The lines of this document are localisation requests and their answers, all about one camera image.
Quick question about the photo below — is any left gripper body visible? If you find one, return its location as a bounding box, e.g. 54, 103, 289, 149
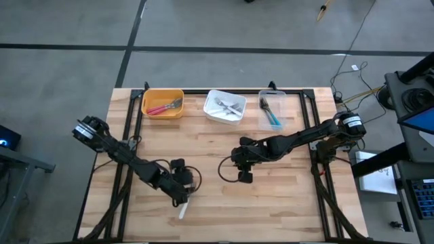
161, 173, 195, 206

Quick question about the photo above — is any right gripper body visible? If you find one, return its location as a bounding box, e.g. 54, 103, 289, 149
237, 138, 264, 170

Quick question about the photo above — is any white handled fork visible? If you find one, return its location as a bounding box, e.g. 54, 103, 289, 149
178, 184, 197, 220
207, 100, 242, 115
214, 96, 243, 115
213, 97, 243, 117

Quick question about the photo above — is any red handled fork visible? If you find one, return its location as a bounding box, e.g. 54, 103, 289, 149
147, 98, 184, 117
149, 97, 183, 115
146, 98, 183, 115

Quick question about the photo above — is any white plastic bin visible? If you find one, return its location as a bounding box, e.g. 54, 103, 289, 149
202, 89, 248, 125

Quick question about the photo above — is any clear plastic bin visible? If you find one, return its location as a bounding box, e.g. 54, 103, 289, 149
257, 89, 287, 131

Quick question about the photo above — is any yellow plastic bin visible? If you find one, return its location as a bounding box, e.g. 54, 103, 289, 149
141, 88, 185, 119

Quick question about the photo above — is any white box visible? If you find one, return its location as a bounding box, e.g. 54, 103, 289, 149
354, 150, 398, 196

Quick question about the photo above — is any grey side table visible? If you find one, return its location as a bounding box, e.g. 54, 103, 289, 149
0, 145, 57, 244

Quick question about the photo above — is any grey equipment cart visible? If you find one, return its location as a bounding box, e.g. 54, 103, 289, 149
349, 50, 434, 244

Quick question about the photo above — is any monitor with blue screen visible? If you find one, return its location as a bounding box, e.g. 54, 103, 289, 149
397, 106, 434, 136

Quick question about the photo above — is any black device with blue light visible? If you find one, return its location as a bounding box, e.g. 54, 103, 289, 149
0, 124, 22, 152

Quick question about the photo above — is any backlit keyboard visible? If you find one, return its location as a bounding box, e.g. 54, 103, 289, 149
408, 178, 434, 220

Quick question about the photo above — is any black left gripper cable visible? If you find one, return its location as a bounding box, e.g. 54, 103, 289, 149
188, 165, 203, 190

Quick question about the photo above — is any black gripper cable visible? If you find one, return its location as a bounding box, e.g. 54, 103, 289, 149
218, 155, 242, 183
188, 165, 203, 190

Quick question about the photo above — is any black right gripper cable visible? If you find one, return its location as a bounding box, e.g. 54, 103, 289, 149
218, 155, 242, 183

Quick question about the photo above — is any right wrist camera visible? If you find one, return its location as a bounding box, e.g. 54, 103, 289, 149
237, 170, 254, 184

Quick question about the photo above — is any black aluminium rig frame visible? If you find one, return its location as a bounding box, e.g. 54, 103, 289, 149
73, 88, 369, 243

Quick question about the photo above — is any yellow floor cable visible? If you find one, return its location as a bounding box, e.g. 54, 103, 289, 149
335, 86, 384, 106

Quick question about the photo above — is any looped black floor cable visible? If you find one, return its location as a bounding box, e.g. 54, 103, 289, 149
338, 60, 389, 127

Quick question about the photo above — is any long black floor cable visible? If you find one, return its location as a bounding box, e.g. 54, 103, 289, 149
329, 0, 377, 102

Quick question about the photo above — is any coiled black cable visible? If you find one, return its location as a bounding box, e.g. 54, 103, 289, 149
401, 87, 434, 113

